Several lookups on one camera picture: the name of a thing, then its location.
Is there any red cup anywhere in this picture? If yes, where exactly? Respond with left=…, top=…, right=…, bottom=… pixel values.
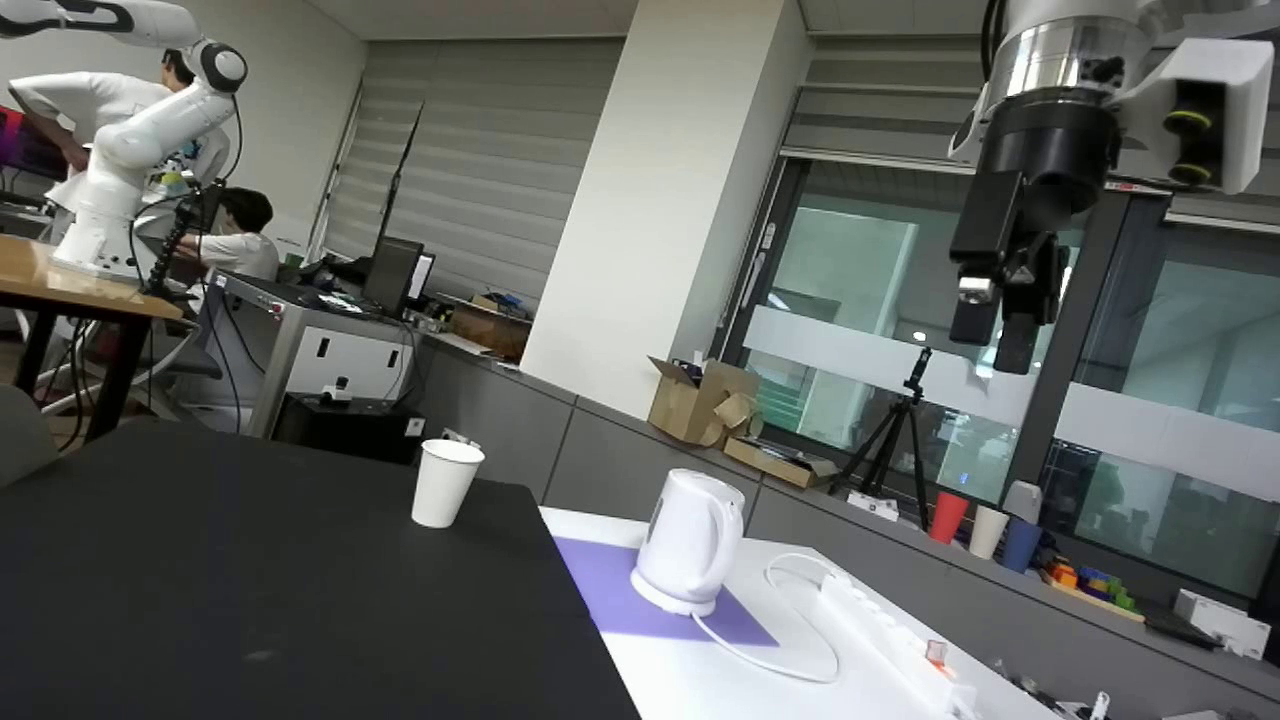
left=928, top=487, right=972, bottom=550

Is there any standing person white shirt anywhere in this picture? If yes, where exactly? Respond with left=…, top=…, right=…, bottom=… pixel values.
left=5, top=43, right=203, bottom=215

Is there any grey office partition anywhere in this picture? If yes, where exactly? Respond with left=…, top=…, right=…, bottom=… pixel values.
left=400, top=329, right=1280, bottom=720

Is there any small white cup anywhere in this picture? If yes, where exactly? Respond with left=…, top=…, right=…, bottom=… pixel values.
left=968, top=503, right=1013, bottom=566

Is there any black monitor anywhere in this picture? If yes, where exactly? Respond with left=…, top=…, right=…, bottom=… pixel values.
left=360, top=231, right=429, bottom=319

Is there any wooden table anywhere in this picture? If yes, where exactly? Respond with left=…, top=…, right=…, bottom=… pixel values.
left=0, top=231, right=193, bottom=444

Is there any seated person black hair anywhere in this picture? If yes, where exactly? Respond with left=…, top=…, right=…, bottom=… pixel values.
left=176, top=185, right=284, bottom=289

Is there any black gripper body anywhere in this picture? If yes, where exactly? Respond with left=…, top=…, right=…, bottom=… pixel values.
left=944, top=90, right=1122, bottom=297

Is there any open cardboard box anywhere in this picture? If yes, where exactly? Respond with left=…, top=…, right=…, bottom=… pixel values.
left=644, top=354, right=766, bottom=454

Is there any colourful toy pile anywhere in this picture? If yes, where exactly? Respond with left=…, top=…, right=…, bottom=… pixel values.
left=1042, top=554, right=1147, bottom=620

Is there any white paper cup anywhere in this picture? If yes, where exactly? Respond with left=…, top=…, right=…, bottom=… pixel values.
left=407, top=436, right=486, bottom=535

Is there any black camera tripod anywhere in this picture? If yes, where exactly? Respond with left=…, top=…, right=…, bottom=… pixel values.
left=822, top=346, right=940, bottom=531

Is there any grey cup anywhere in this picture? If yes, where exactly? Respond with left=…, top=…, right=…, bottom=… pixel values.
left=1003, top=476, right=1049, bottom=529

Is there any white kettle cable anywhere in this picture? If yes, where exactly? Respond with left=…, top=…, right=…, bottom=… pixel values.
left=693, top=554, right=847, bottom=690

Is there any blue cup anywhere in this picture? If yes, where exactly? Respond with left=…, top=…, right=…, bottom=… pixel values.
left=998, top=518, right=1042, bottom=582

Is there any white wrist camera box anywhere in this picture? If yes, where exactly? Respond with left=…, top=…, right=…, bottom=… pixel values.
left=1115, top=32, right=1280, bottom=199

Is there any white electric kettle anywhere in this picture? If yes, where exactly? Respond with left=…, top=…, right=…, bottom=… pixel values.
left=626, top=463, right=753, bottom=620

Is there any purple mat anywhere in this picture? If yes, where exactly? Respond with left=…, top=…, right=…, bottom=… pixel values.
left=550, top=535, right=783, bottom=652

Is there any brown cardboard box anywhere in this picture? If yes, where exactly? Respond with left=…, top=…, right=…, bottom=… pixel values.
left=436, top=297, right=535, bottom=369

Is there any grey metal cabinet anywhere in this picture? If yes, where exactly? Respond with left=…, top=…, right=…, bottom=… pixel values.
left=197, top=267, right=418, bottom=441

